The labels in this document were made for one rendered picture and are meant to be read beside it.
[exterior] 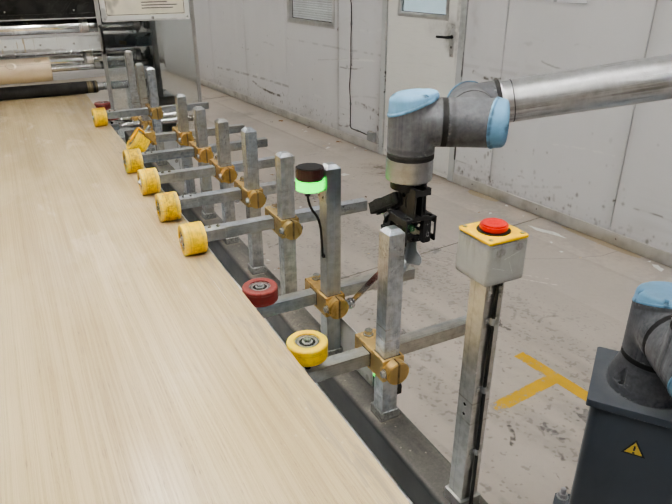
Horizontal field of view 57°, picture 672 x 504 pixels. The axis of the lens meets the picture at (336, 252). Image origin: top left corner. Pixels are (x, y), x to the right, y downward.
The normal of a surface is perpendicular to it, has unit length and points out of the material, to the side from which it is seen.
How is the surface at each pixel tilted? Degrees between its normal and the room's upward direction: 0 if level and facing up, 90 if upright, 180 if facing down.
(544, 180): 90
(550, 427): 0
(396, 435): 0
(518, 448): 0
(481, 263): 90
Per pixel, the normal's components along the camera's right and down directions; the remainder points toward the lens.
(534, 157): -0.84, 0.23
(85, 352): 0.00, -0.90
